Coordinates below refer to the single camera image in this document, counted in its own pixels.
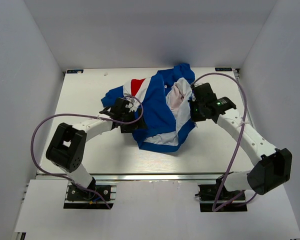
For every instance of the blue white red jacket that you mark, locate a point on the blue white red jacket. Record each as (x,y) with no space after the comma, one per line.
(163,98)

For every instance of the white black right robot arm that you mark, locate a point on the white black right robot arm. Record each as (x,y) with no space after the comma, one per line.
(271,165)

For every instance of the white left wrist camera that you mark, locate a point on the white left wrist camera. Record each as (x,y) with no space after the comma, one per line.
(133,105)

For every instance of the blue corner label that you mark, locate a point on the blue corner label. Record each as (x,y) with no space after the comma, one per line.
(223,69)
(74,71)

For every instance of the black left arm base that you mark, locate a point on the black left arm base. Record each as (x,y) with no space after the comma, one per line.
(78,199)

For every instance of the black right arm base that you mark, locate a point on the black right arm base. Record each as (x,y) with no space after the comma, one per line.
(206,196)

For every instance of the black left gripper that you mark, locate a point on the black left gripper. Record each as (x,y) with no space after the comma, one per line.
(140,124)

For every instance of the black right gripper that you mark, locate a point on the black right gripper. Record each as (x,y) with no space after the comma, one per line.
(194,118)

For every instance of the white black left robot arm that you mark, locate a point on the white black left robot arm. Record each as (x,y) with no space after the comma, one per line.
(67,147)

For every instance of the blue left corner label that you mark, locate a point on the blue left corner label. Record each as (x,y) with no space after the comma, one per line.
(74,71)

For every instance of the blue right corner label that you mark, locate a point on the blue right corner label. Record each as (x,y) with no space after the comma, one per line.
(223,69)

